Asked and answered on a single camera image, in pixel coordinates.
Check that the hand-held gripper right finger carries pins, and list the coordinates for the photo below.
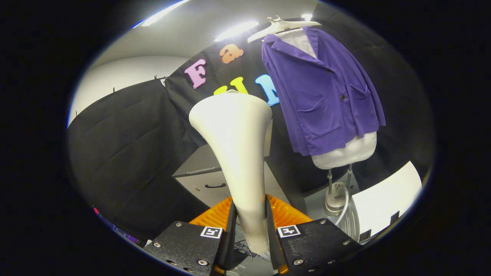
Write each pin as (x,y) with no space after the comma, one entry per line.
(318,241)

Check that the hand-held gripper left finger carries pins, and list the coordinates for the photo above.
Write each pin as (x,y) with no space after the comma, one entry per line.
(184,245)

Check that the white garment steamer head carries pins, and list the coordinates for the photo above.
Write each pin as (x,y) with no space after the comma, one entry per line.
(234,145)

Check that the beige steamer stand base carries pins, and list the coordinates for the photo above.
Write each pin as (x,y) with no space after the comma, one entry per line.
(333,199)

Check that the white padded garment form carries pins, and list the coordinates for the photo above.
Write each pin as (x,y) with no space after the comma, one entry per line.
(345,153)

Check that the white clothes hanger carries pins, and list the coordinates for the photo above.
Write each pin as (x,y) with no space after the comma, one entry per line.
(280,26)

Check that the grey ribbed floor plate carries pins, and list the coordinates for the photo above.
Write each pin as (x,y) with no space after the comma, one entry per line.
(351,226)

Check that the grey drawer cabinet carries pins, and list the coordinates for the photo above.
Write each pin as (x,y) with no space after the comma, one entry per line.
(203,189)

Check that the white paper sheet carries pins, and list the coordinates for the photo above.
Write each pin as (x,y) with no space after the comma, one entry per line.
(387,199)

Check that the small ceiling light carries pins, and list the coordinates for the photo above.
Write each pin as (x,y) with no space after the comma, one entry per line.
(307,17)

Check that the large ceiling light panel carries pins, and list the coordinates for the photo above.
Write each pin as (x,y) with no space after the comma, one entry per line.
(161,13)

